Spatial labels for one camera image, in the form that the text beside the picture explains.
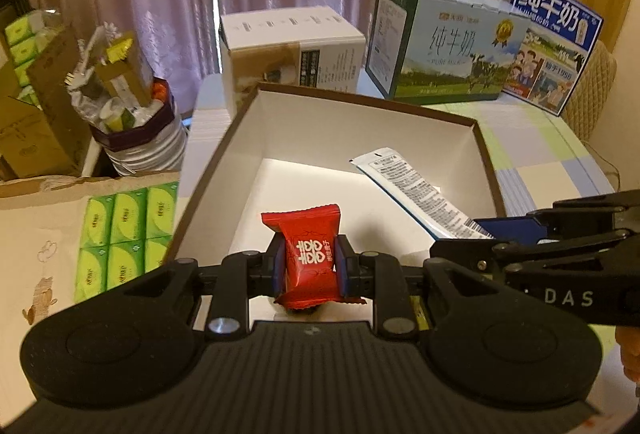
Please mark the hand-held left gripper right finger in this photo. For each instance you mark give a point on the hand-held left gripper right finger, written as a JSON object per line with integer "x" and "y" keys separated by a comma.
{"x": 342, "y": 270}

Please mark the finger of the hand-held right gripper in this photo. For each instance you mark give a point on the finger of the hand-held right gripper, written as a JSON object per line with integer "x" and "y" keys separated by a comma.
{"x": 502, "y": 226}
{"x": 467, "y": 254}

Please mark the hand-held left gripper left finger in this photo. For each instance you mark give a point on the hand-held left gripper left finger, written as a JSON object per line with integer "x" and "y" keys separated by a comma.
{"x": 277, "y": 264}

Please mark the red candy packet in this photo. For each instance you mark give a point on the red candy packet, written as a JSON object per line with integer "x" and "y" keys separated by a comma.
{"x": 306, "y": 260}

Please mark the white printed sachet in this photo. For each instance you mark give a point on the white printed sachet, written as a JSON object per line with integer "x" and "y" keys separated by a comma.
{"x": 415, "y": 195}

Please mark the brown box with white inside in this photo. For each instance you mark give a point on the brown box with white inside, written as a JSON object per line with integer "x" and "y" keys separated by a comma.
{"x": 320, "y": 164}

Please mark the person's right hand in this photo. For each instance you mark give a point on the person's right hand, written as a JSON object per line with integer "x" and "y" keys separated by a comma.
{"x": 627, "y": 354}

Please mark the wrapped bundle of green tissues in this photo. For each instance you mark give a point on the wrapped bundle of green tissues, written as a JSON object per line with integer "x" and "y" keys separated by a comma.
{"x": 127, "y": 239}

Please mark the quilted beige chair cover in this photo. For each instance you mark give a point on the quilted beige chair cover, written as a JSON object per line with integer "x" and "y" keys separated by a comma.
{"x": 592, "y": 86}

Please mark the purple rimmed waste bin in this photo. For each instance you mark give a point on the purple rimmed waste bin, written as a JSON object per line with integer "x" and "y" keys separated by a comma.
{"x": 145, "y": 139}

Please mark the green landscape milk case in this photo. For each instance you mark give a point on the green landscape milk case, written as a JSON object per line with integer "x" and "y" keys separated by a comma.
{"x": 440, "y": 51}

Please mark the blue cartoon milk case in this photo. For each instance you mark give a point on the blue cartoon milk case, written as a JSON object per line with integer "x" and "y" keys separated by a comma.
{"x": 550, "y": 46}

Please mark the white cardboard box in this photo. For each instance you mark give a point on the white cardboard box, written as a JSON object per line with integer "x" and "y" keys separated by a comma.
{"x": 292, "y": 54}

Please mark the beige cartoon printed cloth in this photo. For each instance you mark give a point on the beige cartoon printed cloth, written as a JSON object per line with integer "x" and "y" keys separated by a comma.
{"x": 35, "y": 239}

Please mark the small brown carton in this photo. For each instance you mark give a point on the small brown carton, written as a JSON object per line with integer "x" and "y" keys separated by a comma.
{"x": 122, "y": 74}

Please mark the large brown cardboard box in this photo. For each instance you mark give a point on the large brown cardboard box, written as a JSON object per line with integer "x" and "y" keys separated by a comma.
{"x": 42, "y": 119}

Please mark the loose green tissue packets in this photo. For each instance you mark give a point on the loose green tissue packets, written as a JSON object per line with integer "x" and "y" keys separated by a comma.
{"x": 19, "y": 41}

